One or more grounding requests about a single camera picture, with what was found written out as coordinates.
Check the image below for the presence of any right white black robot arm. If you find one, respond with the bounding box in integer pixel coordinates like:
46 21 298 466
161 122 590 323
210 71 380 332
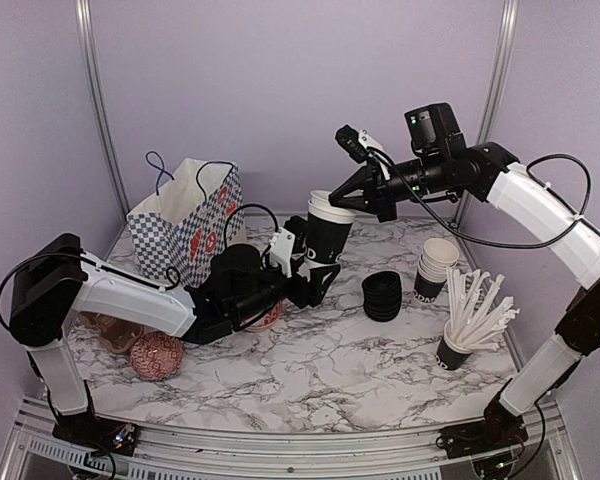
329 139 600 448

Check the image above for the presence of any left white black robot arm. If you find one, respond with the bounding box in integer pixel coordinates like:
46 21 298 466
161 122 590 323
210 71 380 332
0 233 340 445

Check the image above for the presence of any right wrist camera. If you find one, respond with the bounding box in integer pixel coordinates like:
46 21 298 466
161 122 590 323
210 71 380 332
335 125 384 164

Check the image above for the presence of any stack of black paper cups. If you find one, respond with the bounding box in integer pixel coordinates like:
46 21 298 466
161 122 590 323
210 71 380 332
413 238 460 304

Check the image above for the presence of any red geometric ceramic bowl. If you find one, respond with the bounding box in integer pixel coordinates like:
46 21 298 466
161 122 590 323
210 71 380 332
130 331 184 381

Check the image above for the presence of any black cup holding straws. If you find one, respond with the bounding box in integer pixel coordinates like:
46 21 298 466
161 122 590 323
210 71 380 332
435 331 472 371

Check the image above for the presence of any brown cardboard cup carrier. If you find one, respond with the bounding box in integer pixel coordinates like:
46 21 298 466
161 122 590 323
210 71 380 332
78 312 144 355

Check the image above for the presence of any black paper coffee cup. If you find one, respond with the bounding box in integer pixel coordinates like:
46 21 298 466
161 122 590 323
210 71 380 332
305 190 356 264

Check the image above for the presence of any red floral ceramic bowl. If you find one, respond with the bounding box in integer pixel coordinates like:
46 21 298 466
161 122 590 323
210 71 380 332
246 301 283 332

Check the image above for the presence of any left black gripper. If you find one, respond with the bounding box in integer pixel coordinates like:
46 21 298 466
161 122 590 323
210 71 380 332
231 258 340 323

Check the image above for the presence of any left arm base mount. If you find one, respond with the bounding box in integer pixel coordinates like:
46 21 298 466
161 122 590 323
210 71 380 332
52 412 140 456

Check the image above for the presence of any bundle of white wrapped straws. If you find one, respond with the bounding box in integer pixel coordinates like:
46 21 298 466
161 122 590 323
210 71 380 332
443 267 520 354

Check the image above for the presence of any blue checkered paper bag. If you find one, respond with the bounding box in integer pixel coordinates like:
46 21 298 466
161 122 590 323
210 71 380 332
127 151 246 287

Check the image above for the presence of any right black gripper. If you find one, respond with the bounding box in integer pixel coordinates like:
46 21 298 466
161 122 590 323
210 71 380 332
328 151 449 222

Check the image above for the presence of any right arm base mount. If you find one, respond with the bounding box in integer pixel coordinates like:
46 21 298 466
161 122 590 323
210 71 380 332
436 411 529 459

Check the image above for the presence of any aluminium front frame rail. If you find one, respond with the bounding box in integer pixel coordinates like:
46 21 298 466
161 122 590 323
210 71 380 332
0 397 582 479

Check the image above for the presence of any stack of black lids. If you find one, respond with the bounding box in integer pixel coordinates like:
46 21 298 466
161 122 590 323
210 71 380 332
361 271 402 322

